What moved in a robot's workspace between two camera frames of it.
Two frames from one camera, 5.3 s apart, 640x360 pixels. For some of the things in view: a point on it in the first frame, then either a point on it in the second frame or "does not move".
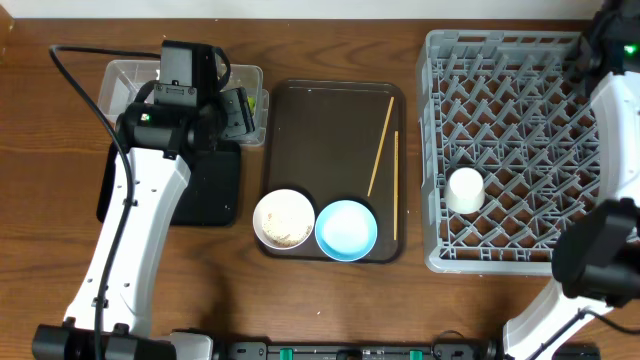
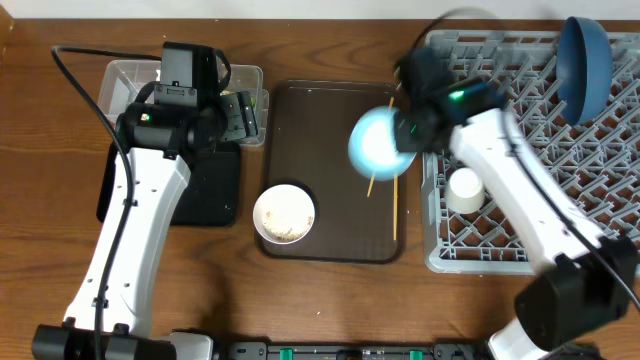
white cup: x=465 y=193 does not move
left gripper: x=241 y=121 does not move
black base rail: x=439 y=351 does not move
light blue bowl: x=346 y=230 -> x=372 y=147
